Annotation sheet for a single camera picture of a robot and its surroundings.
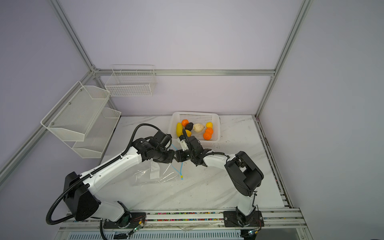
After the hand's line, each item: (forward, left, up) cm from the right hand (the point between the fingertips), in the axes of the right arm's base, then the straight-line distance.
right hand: (174, 154), depth 88 cm
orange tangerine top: (+30, -4, -3) cm, 30 cm away
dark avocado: (+26, -7, -4) cm, 27 cm away
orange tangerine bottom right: (+18, -20, -4) cm, 27 cm away
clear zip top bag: (-11, +10, -2) cm, 15 cm away
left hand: (-7, 0, +7) cm, 10 cm away
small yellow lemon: (+29, -23, -5) cm, 37 cm away
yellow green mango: (+23, 0, -4) cm, 24 cm away
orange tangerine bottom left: (+24, -22, -5) cm, 33 cm away
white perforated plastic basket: (+33, -16, -2) cm, 37 cm away
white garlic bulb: (+25, -14, -4) cm, 29 cm away
